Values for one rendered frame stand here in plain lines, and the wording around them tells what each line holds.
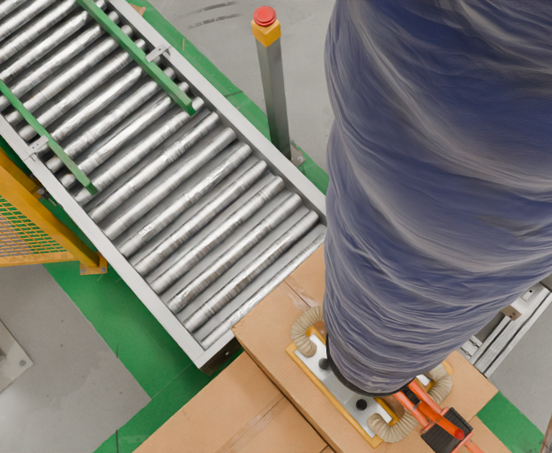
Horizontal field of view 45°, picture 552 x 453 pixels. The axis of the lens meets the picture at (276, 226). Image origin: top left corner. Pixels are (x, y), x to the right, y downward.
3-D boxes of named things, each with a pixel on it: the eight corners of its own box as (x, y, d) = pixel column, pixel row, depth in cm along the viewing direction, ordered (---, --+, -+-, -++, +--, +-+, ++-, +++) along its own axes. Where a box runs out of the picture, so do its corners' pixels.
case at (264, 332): (245, 350, 220) (229, 328, 182) (333, 269, 227) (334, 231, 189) (377, 495, 203) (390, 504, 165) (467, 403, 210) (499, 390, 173)
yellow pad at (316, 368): (284, 350, 180) (283, 347, 175) (311, 324, 181) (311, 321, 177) (374, 449, 170) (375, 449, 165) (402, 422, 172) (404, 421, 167)
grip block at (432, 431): (416, 433, 161) (420, 432, 156) (445, 405, 163) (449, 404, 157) (442, 461, 159) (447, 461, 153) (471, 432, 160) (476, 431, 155)
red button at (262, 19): (249, 22, 208) (248, 13, 204) (266, 8, 209) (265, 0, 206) (264, 35, 206) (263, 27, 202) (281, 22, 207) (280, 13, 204)
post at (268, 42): (271, 158, 302) (250, 22, 208) (283, 149, 304) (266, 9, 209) (281, 169, 300) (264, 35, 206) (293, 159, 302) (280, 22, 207)
